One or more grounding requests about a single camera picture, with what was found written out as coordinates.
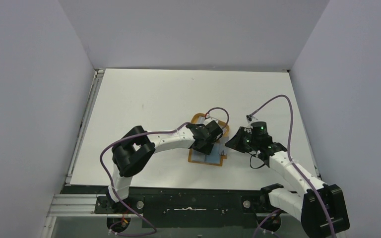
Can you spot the aluminium side rail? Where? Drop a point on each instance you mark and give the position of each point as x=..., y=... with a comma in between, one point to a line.
x=96, y=82

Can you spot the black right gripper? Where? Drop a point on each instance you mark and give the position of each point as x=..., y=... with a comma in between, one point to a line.
x=241, y=138

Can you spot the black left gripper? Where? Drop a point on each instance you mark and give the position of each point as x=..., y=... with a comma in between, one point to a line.
x=205, y=149

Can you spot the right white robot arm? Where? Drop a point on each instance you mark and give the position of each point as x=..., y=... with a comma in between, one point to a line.
x=319, y=207

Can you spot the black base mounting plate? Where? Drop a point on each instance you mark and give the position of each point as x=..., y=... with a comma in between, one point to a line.
x=198, y=208

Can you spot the tan oval tray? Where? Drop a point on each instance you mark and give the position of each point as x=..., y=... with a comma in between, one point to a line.
x=199, y=118

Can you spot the orange leather card holder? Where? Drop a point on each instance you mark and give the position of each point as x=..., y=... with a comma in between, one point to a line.
x=199, y=158

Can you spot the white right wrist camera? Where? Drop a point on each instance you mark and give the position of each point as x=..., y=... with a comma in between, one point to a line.
x=251, y=119

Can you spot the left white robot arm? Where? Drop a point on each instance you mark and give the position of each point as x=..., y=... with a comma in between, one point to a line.
x=131, y=153

